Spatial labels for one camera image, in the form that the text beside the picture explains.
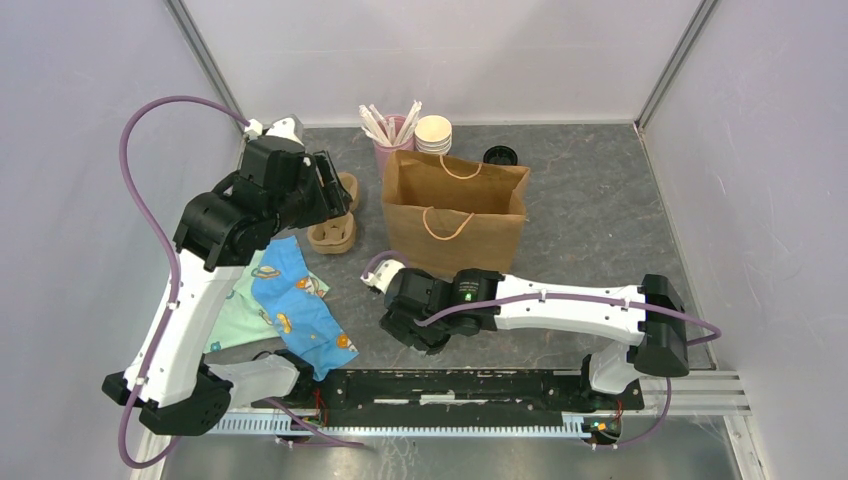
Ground brown cardboard cup carriers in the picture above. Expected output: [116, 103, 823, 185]
[307, 172, 361, 255]

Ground brown paper takeout bag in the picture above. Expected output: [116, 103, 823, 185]
[381, 150, 530, 277]

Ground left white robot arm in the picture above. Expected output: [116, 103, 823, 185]
[102, 136, 352, 437]

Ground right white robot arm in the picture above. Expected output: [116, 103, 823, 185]
[362, 260, 690, 408]

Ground pink metal utensil cup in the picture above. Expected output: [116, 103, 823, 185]
[372, 115, 415, 177]

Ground wooden stirrers in wrappers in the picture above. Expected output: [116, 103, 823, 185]
[358, 100, 423, 147]

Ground blue patterned cloth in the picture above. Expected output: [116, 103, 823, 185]
[251, 237, 358, 381]

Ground stack of paper cups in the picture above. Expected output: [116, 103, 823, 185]
[414, 115, 453, 155]

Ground green patterned cloth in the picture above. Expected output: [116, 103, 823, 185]
[201, 264, 331, 354]

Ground stack of black lids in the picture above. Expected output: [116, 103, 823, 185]
[483, 145, 519, 166]

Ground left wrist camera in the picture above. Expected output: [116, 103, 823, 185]
[243, 115, 304, 146]

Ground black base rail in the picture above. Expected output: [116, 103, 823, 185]
[279, 369, 645, 427]

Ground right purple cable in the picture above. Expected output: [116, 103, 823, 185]
[360, 250, 723, 452]

